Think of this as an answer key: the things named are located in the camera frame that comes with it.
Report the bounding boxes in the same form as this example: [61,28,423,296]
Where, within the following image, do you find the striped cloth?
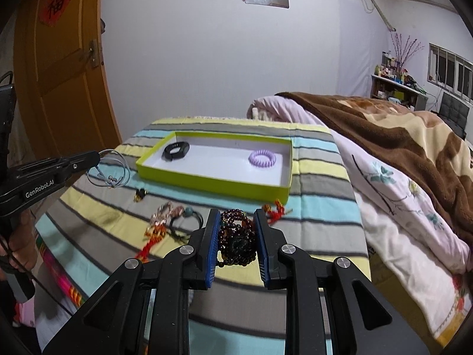
[35,117,372,355]

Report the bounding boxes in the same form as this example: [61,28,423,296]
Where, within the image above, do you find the red door poster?
[39,0,80,28]

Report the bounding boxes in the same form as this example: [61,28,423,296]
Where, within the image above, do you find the wooden door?
[13,0,124,163]

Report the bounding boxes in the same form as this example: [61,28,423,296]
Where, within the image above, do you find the black hair tie teal bead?
[168,207,205,238]

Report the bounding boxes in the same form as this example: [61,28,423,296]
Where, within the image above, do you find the green jewelry box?
[135,130,293,204]

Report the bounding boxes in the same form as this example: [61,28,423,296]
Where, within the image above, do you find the black smart band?
[163,142,191,162]

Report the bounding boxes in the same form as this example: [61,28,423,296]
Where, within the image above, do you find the metal door handle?
[79,39,102,69]

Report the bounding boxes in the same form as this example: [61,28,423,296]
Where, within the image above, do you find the dark red bead bracelet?
[216,209,258,268]

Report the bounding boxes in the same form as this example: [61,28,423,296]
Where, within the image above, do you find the wall pipe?
[357,0,396,32]

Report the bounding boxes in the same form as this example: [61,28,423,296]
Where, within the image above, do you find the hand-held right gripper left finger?
[42,208,222,355]

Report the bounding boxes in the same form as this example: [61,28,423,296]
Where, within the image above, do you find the purple spiral hair tie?
[248,149,278,169]

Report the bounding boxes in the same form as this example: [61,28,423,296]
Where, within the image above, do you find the window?
[427,42,473,104]

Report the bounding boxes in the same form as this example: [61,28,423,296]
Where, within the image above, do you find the black chair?
[440,92,471,141]

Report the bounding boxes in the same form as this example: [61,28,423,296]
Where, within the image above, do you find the red tassel knot charm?
[135,225,167,263]

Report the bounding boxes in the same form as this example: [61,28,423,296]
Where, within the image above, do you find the small red knot charm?
[262,199,292,226]

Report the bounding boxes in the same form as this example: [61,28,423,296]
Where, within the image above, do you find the brown beige blanket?
[275,92,473,246]

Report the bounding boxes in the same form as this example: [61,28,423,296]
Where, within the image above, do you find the pink floral quilt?
[247,95,473,352]

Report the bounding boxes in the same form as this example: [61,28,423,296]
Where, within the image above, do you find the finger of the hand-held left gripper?
[55,150,101,185]

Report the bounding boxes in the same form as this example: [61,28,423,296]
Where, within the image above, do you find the cluttered shelf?
[370,50,429,109]

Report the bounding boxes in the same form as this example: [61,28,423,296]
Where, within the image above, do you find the purple flower branches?
[391,31,425,69]

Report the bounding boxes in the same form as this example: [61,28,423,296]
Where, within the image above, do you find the person's left hand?
[7,211,38,279]

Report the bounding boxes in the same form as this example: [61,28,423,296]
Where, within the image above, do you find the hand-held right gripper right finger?
[253,208,431,355]

